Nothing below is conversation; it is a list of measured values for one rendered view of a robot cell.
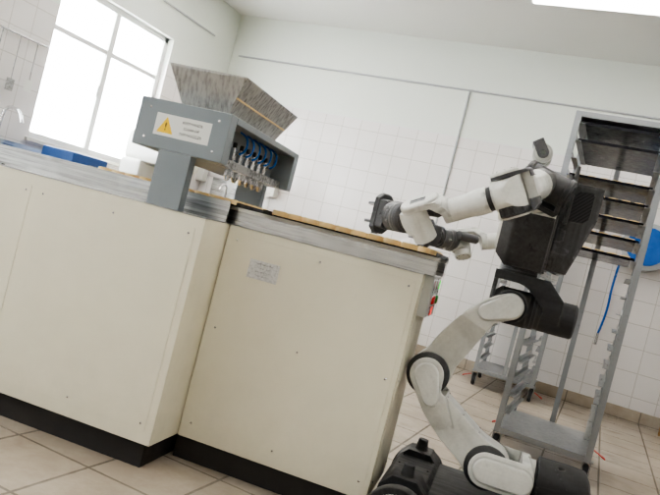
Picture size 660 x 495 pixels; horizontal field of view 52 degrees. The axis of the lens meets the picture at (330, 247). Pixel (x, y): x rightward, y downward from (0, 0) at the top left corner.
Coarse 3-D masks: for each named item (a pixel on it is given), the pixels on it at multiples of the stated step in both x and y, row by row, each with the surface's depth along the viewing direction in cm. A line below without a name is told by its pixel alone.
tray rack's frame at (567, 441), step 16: (592, 112) 343; (640, 128) 349; (656, 128) 331; (640, 240) 385; (592, 272) 396; (624, 304) 386; (576, 336) 396; (560, 384) 397; (560, 400) 397; (512, 416) 382; (528, 416) 395; (512, 432) 345; (528, 432) 352; (544, 432) 362; (560, 432) 373; (576, 432) 384; (544, 448) 339; (560, 448) 336; (576, 448) 344; (592, 464) 333
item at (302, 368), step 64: (256, 256) 230; (320, 256) 225; (256, 320) 229; (320, 320) 224; (384, 320) 218; (192, 384) 234; (256, 384) 228; (320, 384) 223; (384, 384) 217; (192, 448) 236; (256, 448) 227; (320, 448) 222; (384, 448) 230
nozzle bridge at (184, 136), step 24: (144, 96) 223; (144, 120) 222; (168, 120) 220; (192, 120) 218; (216, 120) 216; (240, 120) 221; (144, 144) 222; (168, 144) 220; (192, 144) 217; (216, 144) 215; (240, 144) 246; (264, 144) 258; (168, 168) 219; (192, 168) 220; (216, 168) 249; (240, 168) 239; (288, 168) 280; (168, 192) 219; (240, 192) 286; (264, 192) 286
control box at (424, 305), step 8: (424, 280) 221; (432, 280) 220; (440, 280) 238; (424, 288) 221; (432, 288) 221; (424, 296) 221; (432, 296) 226; (424, 304) 220; (432, 304) 235; (416, 312) 221; (424, 312) 220; (432, 312) 242
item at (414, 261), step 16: (240, 208) 234; (240, 224) 234; (256, 224) 232; (272, 224) 231; (288, 224) 229; (304, 224) 228; (304, 240) 228; (320, 240) 226; (336, 240) 225; (352, 240) 224; (368, 256) 222; (384, 256) 221; (400, 256) 219; (416, 256) 218; (432, 256) 217; (432, 272) 216
